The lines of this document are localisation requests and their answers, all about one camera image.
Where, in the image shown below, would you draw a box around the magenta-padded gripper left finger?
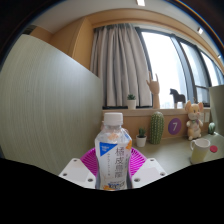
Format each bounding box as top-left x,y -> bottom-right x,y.
59,147 -> 99,190

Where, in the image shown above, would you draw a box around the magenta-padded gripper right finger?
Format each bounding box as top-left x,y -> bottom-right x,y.
128,147 -> 168,190

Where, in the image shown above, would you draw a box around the clear white-capped drink bottle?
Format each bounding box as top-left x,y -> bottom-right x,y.
94,112 -> 133,192

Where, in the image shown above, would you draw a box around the small cactus in white pot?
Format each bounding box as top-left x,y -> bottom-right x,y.
135,127 -> 148,148

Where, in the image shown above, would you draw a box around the tall green ceramic cactus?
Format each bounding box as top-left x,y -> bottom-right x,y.
148,111 -> 165,145

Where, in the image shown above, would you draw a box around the round purple sign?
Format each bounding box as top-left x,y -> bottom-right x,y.
167,117 -> 183,136

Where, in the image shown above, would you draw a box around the pale yellow cup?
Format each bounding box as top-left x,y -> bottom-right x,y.
189,138 -> 212,165

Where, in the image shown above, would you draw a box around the plush mouse toy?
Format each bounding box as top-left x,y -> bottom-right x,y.
184,100 -> 206,141

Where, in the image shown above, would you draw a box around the green plant in white pot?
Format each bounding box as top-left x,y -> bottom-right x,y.
126,93 -> 137,110

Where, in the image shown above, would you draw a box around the dark horse figurine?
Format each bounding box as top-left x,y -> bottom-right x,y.
169,88 -> 187,109

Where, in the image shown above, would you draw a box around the wooden hand model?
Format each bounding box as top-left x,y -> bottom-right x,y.
145,71 -> 161,110

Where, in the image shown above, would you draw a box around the grey curtain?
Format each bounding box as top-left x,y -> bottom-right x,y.
89,23 -> 153,108

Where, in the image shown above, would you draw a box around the ceiling lights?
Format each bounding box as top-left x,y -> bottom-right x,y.
135,0 -> 223,59

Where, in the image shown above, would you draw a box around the white wall outlet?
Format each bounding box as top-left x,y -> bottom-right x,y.
203,111 -> 211,124

